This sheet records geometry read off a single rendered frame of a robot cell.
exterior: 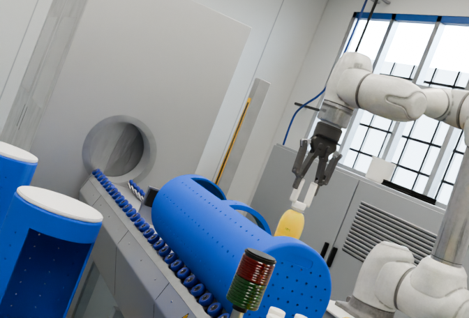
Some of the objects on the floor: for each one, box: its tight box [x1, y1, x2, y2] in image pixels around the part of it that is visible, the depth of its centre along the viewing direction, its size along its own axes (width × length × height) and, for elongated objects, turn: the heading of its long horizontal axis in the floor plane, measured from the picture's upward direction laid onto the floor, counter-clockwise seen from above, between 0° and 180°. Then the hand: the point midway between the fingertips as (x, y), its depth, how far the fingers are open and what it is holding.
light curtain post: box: [214, 78, 271, 197], centre depth 331 cm, size 6×6×170 cm
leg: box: [71, 261, 101, 318], centre depth 371 cm, size 6×6×63 cm
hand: (303, 192), depth 196 cm, fingers closed on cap, 4 cm apart
